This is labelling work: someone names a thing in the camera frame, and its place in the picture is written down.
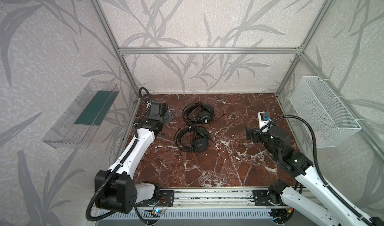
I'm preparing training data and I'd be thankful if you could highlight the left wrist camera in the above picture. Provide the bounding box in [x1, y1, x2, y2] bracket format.
[148, 102, 168, 121]

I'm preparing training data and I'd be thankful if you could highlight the black mounting plate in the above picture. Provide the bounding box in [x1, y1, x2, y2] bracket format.
[136, 190, 175, 207]
[252, 190, 282, 206]

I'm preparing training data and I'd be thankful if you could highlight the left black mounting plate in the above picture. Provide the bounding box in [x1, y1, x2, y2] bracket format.
[136, 190, 175, 207]

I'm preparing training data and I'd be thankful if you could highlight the aluminium frame crossbar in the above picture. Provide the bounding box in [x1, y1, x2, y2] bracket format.
[118, 47, 302, 55]

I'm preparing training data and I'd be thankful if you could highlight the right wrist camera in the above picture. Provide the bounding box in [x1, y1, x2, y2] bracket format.
[258, 112, 271, 134]

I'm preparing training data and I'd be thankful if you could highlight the clear plastic wall bin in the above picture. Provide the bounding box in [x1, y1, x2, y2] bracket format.
[42, 80, 120, 149]

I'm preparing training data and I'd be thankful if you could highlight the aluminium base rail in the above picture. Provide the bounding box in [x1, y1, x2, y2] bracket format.
[86, 187, 341, 210]

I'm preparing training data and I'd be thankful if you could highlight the headphones black cable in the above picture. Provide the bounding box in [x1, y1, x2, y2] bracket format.
[174, 124, 215, 154]
[181, 101, 226, 125]

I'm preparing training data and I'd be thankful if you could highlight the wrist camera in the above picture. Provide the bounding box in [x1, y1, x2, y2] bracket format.
[148, 102, 168, 121]
[258, 112, 271, 134]

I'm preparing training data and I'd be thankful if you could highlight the white wire mesh basket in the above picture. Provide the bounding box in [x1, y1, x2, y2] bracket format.
[290, 76, 362, 148]

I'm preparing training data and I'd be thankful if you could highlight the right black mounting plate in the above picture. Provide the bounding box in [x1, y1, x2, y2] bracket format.
[252, 190, 282, 206]

